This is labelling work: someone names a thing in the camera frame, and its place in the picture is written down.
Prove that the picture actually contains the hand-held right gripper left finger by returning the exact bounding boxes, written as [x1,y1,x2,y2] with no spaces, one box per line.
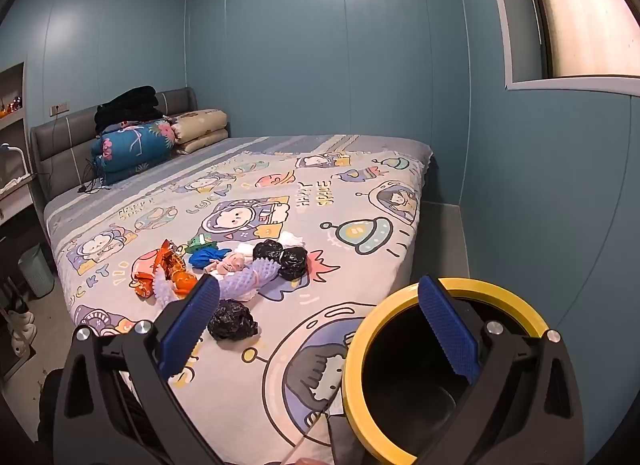
[52,272,236,465]

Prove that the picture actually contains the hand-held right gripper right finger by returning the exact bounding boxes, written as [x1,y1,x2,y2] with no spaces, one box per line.
[417,274,586,465]

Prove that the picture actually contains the black plastic bag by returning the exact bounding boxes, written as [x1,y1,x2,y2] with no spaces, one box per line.
[207,299,259,342]
[252,239,285,263]
[277,246,308,282]

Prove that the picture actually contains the orange fluffy toy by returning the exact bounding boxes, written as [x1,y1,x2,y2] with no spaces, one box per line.
[170,270,198,296]

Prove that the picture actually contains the pale spiky foam net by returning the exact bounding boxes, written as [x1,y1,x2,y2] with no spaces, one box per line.
[150,267,181,313]

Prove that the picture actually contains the blue bag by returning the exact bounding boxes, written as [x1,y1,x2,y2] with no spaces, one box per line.
[189,246,233,270]

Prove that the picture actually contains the black yellow-rimmed trash bin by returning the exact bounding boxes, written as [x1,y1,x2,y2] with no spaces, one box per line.
[330,277,551,465]

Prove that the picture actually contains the pale green waste bin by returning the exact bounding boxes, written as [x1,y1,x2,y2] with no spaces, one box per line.
[19,243,55,298]

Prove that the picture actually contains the white shoes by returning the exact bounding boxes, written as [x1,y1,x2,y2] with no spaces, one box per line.
[7,307,38,361]

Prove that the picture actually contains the bed with cartoon printed sheet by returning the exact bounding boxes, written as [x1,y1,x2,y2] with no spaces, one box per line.
[42,134,433,465]

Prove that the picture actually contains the blue floral folded quilt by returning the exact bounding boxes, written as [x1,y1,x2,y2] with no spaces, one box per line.
[90,120,176,186]

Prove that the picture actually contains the beige folded quilt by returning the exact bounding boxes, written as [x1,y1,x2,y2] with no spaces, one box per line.
[170,109,231,156]

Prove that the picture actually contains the grey shelf unit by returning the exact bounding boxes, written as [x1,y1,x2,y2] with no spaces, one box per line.
[0,62,38,246]

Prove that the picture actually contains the grey padded headboard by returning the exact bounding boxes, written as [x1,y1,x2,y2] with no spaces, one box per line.
[30,86,197,206]

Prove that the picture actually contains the black clothing pile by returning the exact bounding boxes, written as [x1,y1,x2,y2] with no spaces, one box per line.
[94,86,161,136]

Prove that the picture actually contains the white desk lamp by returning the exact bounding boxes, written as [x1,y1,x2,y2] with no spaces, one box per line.
[0,142,28,186]

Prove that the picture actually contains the black cable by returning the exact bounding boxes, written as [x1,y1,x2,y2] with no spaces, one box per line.
[75,155,116,194]

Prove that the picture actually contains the window with grey frame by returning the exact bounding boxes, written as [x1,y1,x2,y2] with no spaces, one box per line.
[482,0,640,96]

